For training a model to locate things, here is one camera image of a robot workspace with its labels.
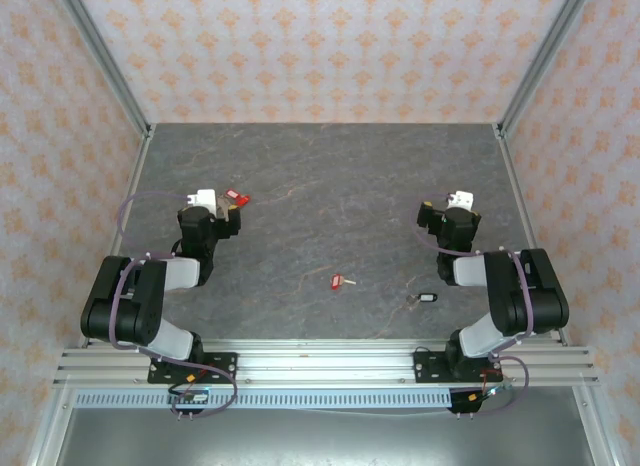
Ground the black key tag with ring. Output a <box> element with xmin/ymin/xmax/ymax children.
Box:
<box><xmin>404</xmin><ymin>291</ymin><xmax>440</xmax><ymax>312</ymax></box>

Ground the aluminium lower frame rail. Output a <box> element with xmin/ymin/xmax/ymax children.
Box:
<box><xmin>572</xmin><ymin>385</ymin><xmax>619</xmax><ymax>466</ymax></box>
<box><xmin>27</xmin><ymin>385</ymin><xmax>76</xmax><ymax>466</ymax></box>

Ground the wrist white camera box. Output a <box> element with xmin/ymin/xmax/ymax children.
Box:
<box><xmin>446</xmin><ymin>190</ymin><xmax>475</xmax><ymax>212</ymax></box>
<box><xmin>185</xmin><ymin>188</ymin><xmax>220</xmax><ymax>211</ymax></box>

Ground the small circuit board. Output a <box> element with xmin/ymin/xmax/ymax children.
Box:
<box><xmin>168</xmin><ymin>389</ymin><xmax>211</xmax><ymax>405</ymax></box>
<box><xmin>467</xmin><ymin>383</ymin><xmax>514</xmax><ymax>402</ymax></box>

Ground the aluminium base rail beam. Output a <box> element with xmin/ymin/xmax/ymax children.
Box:
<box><xmin>52</xmin><ymin>338</ymin><xmax>599</xmax><ymax>387</ymax></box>

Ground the aluminium table edge rail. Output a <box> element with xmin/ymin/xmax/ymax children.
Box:
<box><xmin>492</xmin><ymin>123</ymin><xmax>571</xmax><ymax>346</ymax></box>
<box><xmin>79</xmin><ymin>124</ymin><xmax>157</xmax><ymax>348</ymax></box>

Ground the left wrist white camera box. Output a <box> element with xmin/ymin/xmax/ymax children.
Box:
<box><xmin>185</xmin><ymin>188</ymin><xmax>220</xmax><ymax>211</ymax></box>

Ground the aluminium frame post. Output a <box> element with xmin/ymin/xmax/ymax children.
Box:
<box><xmin>52</xmin><ymin>0</ymin><xmax>154</xmax><ymax>140</ymax></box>
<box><xmin>492</xmin><ymin>0</ymin><xmax>596</xmax><ymax>140</ymax></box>

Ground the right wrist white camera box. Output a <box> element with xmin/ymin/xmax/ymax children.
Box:
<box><xmin>446</xmin><ymin>190</ymin><xmax>475</xmax><ymax>212</ymax></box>

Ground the grey metal sheet panel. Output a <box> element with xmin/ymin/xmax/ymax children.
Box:
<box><xmin>49</xmin><ymin>408</ymin><xmax>601</xmax><ymax>466</ymax></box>

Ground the grey slotted cable duct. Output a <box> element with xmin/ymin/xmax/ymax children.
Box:
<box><xmin>74</xmin><ymin>389</ymin><xmax>454</xmax><ymax>410</ymax></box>

